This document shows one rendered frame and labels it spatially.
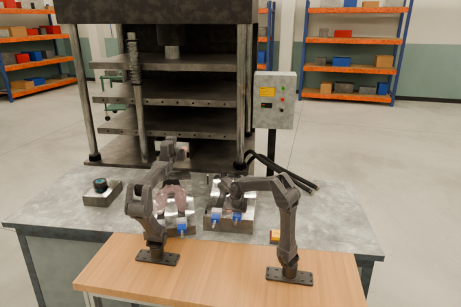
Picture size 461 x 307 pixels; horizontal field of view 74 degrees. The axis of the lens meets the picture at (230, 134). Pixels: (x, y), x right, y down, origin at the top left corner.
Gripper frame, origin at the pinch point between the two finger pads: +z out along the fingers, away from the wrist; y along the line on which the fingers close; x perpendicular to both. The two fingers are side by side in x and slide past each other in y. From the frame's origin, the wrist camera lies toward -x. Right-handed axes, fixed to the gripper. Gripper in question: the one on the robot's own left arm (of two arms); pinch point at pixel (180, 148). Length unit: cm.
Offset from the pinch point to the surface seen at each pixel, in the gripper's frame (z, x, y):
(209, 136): 67, 16, 1
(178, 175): 21.6, 27.4, 10.0
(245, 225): -13, 35, -38
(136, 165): 53, 39, 56
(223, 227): -13.7, 37.0, -26.2
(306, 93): 587, 81, -101
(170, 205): -7.3, 31.6, 4.7
